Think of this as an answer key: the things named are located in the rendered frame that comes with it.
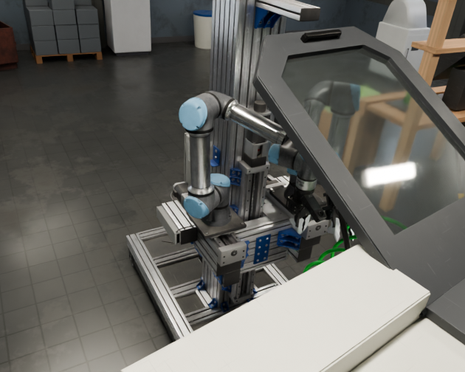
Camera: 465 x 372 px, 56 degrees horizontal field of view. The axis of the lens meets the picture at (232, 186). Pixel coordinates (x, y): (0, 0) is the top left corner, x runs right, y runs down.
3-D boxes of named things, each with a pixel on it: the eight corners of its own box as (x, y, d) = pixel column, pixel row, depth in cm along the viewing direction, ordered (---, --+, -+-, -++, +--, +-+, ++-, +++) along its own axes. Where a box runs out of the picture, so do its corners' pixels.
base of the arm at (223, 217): (195, 212, 215) (195, 195, 210) (222, 206, 222) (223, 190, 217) (208, 229, 204) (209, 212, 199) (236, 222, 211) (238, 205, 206)
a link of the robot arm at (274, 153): (277, 154, 173) (303, 162, 169) (265, 165, 164) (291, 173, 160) (280, 136, 169) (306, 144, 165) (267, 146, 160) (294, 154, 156)
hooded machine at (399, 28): (418, 81, 806) (441, 1, 735) (393, 84, 781) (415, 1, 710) (390, 70, 863) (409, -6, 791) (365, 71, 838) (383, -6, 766)
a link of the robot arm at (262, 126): (209, 104, 193) (305, 156, 179) (195, 111, 184) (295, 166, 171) (215, 80, 186) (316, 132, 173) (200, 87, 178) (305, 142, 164)
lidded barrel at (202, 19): (211, 42, 964) (212, 9, 929) (223, 49, 922) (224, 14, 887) (187, 43, 939) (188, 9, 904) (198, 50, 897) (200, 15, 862)
